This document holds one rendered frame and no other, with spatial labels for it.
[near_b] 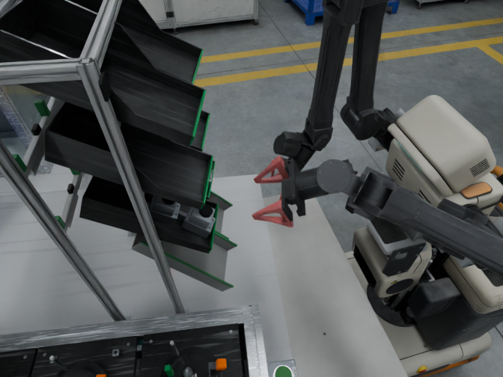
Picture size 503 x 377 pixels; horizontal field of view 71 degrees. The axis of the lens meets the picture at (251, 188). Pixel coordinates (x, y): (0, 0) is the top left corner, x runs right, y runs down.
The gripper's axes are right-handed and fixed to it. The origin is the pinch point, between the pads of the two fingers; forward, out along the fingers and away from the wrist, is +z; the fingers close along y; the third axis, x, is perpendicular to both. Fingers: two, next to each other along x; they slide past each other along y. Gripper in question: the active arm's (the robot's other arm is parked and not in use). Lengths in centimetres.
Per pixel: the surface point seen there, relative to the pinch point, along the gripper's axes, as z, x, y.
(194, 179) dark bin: 9.9, -8.9, -0.9
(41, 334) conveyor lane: 64, 10, 18
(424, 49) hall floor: -104, 200, -332
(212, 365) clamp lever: 18.1, 19.3, 26.4
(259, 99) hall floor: 60, 123, -228
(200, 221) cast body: 13.8, 0.7, 2.0
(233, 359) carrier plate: 18.6, 29.5, 22.6
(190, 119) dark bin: 2.5, -22.4, -0.8
